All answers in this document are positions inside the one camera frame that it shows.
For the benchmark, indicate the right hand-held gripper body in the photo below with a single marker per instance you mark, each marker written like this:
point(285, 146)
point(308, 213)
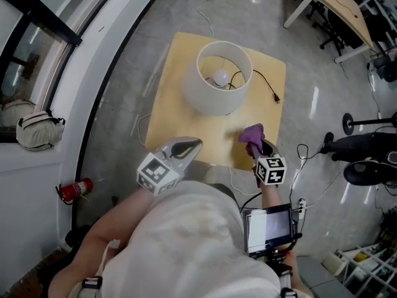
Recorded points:
point(270, 171)

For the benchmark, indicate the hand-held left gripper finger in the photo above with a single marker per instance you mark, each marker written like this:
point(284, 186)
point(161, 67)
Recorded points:
point(190, 160)
point(181, 139)

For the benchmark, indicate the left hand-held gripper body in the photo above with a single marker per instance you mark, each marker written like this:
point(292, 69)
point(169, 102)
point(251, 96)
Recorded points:
point(158, 174)

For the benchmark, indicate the purple cloth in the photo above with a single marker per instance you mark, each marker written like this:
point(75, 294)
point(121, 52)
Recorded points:
point(251, 133)

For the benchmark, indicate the white table lamp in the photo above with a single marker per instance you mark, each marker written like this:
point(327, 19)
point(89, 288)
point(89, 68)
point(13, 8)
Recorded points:
point(217, 101)

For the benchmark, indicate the person's right forearm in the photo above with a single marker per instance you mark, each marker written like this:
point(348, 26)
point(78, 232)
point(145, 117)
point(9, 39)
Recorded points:
point(270, 195)

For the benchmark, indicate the person's left forearm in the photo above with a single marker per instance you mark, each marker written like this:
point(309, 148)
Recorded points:
point(118, 216)

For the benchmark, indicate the wooden desk with white legs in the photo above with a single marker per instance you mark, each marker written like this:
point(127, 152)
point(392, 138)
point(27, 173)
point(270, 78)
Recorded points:
point(344, 5)

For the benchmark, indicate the low wooden table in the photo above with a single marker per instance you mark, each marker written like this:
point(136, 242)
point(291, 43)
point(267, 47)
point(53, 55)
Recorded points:
point(173, 120)

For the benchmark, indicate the white power strip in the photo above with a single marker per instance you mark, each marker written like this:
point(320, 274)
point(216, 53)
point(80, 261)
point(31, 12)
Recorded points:
point(302, 205)

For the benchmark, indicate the small black monitor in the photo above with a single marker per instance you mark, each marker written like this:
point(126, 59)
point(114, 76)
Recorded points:
point(266, 228)

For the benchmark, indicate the person in white shirt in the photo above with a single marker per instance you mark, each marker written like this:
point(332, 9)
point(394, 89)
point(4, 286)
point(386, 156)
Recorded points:
point(186, 244)

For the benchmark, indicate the black light stand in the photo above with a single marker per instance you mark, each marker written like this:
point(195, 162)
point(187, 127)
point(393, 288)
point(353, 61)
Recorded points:
point(348, 123)

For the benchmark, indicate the red fire extinguisher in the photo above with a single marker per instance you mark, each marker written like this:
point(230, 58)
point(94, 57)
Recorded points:
point(76, 189)

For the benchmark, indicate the black low chair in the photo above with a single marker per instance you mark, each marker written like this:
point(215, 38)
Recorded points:
point(363, 172)

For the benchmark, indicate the black bag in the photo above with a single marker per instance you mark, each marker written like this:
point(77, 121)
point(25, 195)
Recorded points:
point(76, 236)

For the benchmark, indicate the beige backpack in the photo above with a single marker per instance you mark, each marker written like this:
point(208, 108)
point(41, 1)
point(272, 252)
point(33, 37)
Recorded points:
point(37, 132)

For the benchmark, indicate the black office chair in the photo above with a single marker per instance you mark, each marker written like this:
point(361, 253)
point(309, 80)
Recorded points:
point(316, 8)
point(333, 29)

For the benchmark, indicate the white storage rack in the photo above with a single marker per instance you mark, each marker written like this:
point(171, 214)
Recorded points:
point(366, 269)

